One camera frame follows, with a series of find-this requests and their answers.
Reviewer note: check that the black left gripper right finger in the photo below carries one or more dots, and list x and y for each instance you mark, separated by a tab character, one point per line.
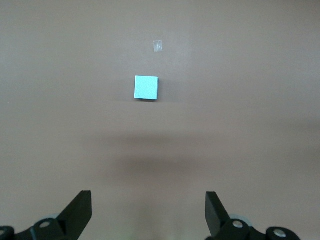
216	215

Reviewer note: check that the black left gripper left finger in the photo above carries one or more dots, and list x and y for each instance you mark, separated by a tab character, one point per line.
75	217

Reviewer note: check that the light blue foam block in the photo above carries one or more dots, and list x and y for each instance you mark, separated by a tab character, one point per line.
146	88

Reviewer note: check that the clear tape piece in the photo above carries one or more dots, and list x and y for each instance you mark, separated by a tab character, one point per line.
157	46

